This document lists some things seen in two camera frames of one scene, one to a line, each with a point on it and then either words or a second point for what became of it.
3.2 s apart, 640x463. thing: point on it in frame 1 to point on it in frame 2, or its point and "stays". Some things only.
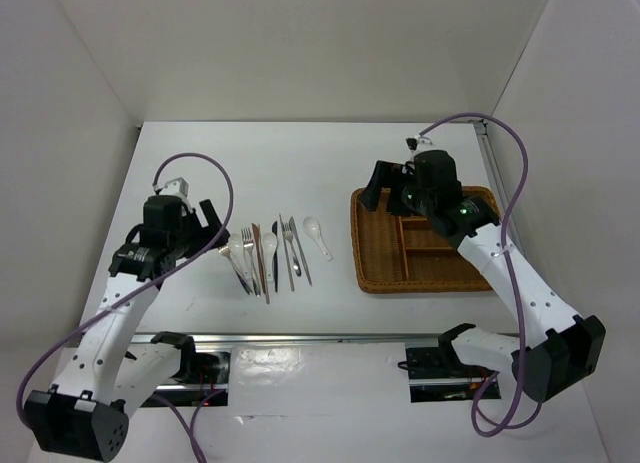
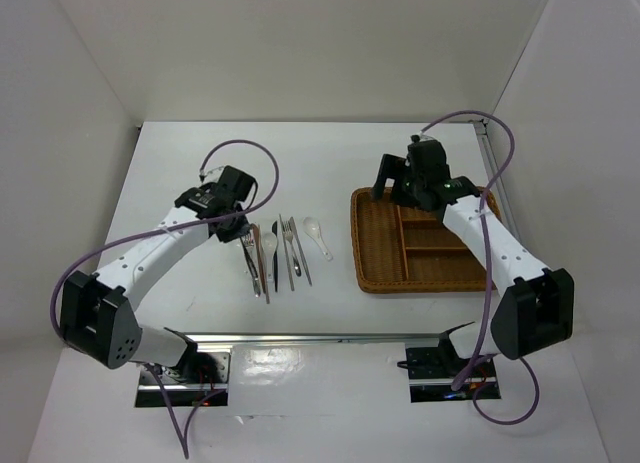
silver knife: x=293 y=227 stays
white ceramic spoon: x=312 y=227 stays
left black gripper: x=214 y=225 to x=229 y=235
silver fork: x=225 y=251 to x=247 y=240
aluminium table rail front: x=293 y=339 stays
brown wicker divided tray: x=407 y=254 stays
